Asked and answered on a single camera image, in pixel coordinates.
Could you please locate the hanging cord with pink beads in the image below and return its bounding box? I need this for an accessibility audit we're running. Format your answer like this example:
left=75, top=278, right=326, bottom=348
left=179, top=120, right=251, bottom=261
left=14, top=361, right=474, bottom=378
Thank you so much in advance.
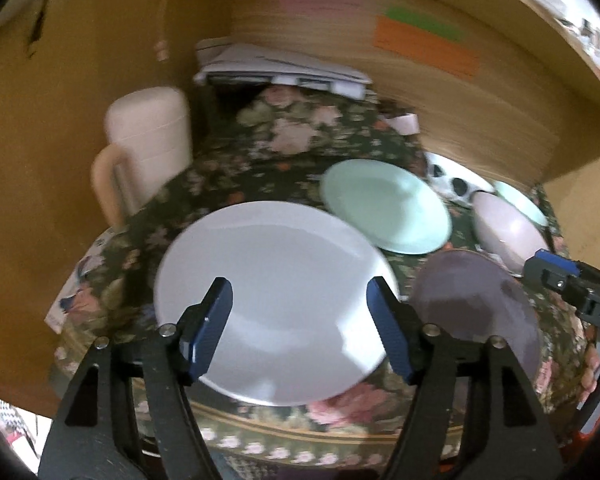
left=149, top=0, right=175, bottom=63

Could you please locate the mint green bowl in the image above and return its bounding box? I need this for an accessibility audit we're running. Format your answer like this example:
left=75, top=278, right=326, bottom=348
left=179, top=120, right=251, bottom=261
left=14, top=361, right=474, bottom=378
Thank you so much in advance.
left=492, top=180, right=549, bottom=228

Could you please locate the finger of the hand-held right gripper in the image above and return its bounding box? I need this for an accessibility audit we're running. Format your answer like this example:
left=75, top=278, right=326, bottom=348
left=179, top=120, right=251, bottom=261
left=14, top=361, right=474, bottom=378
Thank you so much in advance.
left=522, top=249, right=588, bottom=307

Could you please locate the white plate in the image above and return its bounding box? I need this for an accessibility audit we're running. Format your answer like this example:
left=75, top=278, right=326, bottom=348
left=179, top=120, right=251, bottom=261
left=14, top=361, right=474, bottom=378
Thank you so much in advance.
left=154, top=201, right=400, bottom=406

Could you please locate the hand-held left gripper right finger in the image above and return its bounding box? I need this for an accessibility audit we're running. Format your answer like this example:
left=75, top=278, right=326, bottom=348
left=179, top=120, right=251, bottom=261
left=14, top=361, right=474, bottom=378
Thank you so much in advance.
left=366, top=275, right=566, bottom=480

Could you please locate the green sticky note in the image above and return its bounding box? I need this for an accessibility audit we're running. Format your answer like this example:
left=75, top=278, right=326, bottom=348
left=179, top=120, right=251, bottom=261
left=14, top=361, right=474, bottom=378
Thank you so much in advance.
left=386, top=6, right=465, bottom=43

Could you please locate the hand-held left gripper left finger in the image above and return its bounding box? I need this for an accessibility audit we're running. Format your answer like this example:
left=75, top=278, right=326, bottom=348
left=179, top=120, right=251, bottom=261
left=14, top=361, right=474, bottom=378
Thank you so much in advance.
left=37, top=276, right=234, bottom=480

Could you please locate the pale pink bowl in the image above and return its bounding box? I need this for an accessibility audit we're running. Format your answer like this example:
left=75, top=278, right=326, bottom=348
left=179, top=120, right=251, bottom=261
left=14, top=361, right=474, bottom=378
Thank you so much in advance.
left=472, top=192, right=551, bottom=276

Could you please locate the black spotted white dish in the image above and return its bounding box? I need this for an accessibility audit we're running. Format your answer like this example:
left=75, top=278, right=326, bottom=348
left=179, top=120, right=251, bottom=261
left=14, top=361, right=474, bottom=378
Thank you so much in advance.
left=425, top=152, right=496, bottom=208

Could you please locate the lavender plate with gold rim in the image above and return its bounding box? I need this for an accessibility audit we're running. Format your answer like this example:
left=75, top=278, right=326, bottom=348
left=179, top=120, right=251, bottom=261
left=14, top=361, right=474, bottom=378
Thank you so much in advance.
left=409, top=250, right=542, bottom=386

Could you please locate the mint green plate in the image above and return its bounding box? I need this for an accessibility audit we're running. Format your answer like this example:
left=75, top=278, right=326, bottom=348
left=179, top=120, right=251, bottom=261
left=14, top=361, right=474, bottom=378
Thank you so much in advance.
left=320, top=159, right=452, bottom=256

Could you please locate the dark floral tablecloth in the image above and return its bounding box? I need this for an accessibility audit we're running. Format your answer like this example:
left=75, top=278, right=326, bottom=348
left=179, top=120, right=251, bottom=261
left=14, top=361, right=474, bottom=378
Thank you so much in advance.
left=50, top=85, right=600, bottom=471

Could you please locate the orange sticky note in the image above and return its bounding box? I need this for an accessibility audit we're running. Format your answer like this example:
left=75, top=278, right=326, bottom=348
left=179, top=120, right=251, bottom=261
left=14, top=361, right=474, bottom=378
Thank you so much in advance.
left=374, top=15, right=481, bottom=80

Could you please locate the pink thermos jug with handle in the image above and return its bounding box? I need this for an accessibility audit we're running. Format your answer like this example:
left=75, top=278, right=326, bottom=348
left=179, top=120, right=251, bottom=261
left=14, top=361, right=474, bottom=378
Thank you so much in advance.
left=91, top=86, right=193, bottom=228

